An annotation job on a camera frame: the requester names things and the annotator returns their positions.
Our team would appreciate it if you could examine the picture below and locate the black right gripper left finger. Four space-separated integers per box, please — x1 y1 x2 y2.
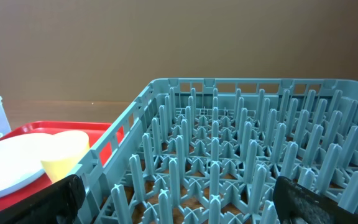
0 174 86 224

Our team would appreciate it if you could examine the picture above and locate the grey dishwasher rack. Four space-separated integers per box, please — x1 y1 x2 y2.
73 78 358 223

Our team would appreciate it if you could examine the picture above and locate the red plastic tray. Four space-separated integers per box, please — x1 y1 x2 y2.
0 121 110 211

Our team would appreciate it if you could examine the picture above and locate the yellow plastic cup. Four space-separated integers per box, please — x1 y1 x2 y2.
39 130 90 183

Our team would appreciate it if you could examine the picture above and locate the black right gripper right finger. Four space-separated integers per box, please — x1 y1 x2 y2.
273 176 358 224

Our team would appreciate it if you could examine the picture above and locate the light blue plate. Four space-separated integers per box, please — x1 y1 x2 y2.
0 133 53 198

